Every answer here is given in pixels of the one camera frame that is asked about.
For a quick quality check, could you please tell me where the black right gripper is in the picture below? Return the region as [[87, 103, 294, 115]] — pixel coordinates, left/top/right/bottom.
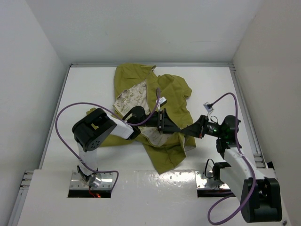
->
[[180, 115, 224, 139]]

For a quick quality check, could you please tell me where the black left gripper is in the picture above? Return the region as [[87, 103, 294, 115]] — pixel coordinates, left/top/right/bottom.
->
[[137, 108, 181, 133]]

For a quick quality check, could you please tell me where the olive green hooded jacket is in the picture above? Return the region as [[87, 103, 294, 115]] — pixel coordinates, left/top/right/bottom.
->
[[86, 63, 196, 175]]

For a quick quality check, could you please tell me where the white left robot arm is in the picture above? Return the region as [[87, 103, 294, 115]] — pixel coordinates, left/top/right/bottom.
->
[[72, 106, 181, 182]]

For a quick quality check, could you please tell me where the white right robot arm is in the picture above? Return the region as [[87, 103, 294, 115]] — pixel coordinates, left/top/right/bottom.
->
[[181, 115, 282, 223]]

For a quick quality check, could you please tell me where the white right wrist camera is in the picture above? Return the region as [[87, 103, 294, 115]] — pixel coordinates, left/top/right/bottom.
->
[[203, 102, 214, 117]]

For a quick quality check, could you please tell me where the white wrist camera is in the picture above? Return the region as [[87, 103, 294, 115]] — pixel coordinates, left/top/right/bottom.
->
[[157, 97, 167, 111], [203, 102, 214, 117]]

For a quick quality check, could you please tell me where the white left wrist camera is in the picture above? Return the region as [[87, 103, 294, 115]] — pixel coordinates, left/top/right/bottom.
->
[[157, 97, 167, 111]]

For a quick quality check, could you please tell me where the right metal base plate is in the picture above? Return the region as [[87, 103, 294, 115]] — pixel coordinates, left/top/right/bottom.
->
[[195, 171, 229, 190]]

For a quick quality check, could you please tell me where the metal base plate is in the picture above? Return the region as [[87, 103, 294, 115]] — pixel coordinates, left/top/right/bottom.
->
[[69, 171, 113, 191], [195, 171, 229, 190]]

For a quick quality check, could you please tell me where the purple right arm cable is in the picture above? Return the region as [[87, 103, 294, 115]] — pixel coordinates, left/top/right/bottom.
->
[[207, 92, 257, 224]]

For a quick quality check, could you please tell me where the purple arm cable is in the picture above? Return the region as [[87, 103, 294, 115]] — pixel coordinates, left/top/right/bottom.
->
[[55, 87, 162, 193], [207, 92, 257, 224]]

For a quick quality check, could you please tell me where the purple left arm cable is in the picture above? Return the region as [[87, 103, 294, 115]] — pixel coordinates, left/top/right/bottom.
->
[[55, 87, 162, 193]]

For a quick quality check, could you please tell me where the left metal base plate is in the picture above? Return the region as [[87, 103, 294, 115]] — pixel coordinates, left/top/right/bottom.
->
[[69, 171, 113, 191]]

